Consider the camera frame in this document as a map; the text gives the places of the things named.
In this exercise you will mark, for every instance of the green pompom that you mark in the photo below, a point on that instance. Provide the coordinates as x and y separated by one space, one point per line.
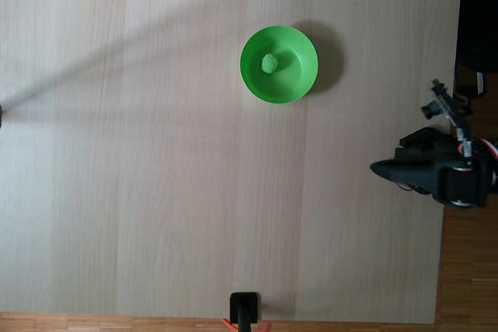
269 63

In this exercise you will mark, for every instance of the black table clamp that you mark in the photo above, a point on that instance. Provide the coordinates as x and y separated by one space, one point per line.
243 305

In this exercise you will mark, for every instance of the green plastic bowl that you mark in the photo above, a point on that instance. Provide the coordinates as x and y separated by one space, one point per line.
284 87

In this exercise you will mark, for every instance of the dark object at table edge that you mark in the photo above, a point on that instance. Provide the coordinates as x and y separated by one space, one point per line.
1 116

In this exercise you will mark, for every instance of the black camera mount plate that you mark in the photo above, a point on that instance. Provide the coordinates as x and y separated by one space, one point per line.
443 102

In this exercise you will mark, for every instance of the black box with white strip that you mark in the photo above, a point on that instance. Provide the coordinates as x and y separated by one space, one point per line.
481 83

